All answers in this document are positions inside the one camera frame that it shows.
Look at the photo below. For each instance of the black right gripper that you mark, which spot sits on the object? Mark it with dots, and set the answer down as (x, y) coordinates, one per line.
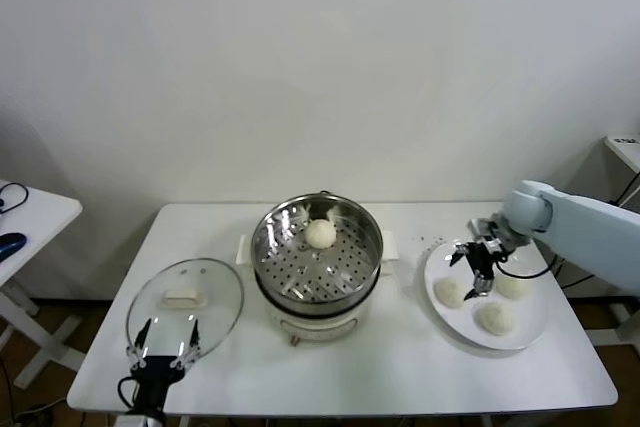
(481, 258)

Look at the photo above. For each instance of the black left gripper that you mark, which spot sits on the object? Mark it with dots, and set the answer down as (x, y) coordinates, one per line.
(155, 371)

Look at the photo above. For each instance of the white steamed baozi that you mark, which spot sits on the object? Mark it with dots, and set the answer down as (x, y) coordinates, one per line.
(495, 319)
(515, 288)
(450, 292)
(320, 234)

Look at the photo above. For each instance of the round glass lid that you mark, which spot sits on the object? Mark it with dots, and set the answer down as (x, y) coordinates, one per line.
(215, 292)

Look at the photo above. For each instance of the stainless steel steamer basket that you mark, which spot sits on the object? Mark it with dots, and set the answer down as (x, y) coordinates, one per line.
(345, 267)

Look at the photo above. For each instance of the large white plate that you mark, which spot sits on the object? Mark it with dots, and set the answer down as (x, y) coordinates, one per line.
(520, 329)

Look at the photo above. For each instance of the white electric cooker pot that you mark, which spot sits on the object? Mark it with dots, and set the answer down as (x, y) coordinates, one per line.
(320, 327)

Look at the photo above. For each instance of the white side table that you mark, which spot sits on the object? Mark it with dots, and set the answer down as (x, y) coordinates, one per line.
(45, 212)

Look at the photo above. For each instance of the blue computer mouse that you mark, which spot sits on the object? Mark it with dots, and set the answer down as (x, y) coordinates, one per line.
(10, 244)

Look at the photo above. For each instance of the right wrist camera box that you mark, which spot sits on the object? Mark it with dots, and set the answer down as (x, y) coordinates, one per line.
(482, 227)

